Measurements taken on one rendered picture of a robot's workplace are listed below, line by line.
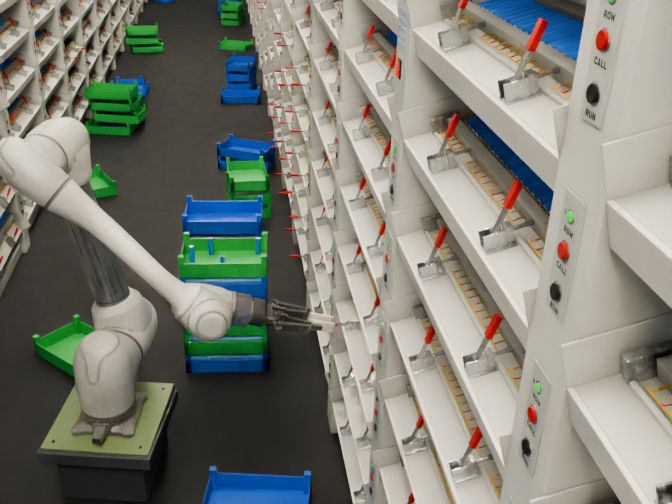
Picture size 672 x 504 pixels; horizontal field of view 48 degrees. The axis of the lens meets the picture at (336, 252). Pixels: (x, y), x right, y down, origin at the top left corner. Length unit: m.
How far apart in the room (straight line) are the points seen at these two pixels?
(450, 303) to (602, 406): 0.51
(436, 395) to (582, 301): 0.65
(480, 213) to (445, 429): 0.38
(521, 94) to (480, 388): 0.39
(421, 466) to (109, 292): 1.18
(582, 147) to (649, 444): 0.25
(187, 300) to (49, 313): 1.52
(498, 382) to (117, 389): 1.39
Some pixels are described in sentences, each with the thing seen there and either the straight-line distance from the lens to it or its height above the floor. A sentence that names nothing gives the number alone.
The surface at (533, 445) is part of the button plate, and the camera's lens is 0.83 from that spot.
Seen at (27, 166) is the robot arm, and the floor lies 1.01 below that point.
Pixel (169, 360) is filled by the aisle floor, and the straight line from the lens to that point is 2.94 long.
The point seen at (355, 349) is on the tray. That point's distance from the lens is 2.07.
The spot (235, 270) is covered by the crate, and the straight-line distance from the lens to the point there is 2.62.
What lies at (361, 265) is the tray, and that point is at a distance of 2.04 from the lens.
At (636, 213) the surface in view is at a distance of 0.63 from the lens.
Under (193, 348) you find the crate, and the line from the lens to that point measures 2.80.
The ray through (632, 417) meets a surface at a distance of 0.71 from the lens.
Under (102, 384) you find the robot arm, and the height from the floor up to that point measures 0.39.
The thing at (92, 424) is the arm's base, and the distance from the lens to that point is 2.31.
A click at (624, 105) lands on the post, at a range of 0.63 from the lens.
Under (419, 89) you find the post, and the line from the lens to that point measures 1.32.
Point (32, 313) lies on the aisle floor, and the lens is 3.35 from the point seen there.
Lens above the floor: 1.68
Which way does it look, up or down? 27 degrees down
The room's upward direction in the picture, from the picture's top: 2 degrees clockwise
